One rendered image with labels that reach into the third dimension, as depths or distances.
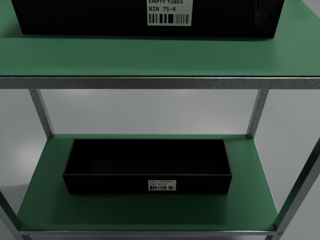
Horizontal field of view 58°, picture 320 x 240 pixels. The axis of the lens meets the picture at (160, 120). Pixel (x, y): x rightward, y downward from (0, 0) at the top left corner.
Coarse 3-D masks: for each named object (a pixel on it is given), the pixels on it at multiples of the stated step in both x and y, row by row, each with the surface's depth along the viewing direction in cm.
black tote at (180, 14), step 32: (32, 0) 61; (64, 0) 61; (96, 0) 61; (128, 0) 60; (160, 0) 60; (192, 0) 60; (224, 0) 60; (32, 32) 66; (64, 32) 66; (96, 32) 65; (128, 32) 65; (160, 32) 65; (192, 32) 65; (224, 32) 64; (256, 32) 64
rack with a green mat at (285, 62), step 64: (0, 0) 82; (0, 64) 57; (64, 64) 57; (128, 64) 57; (192, 64) 57; (256, 64) 57; (256, 128) 121; (0, 192) 84; (64, 192) 105; (256, 192) 105
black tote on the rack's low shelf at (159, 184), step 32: (96, 160) 114; (128, 160) 114; (160, 160) 114; (192, 160) 114; (224, 160) 106; (96, 192) 104; (128, 192) 104; (160, 192) 104; (192, 192) 104; (224, 192) 103
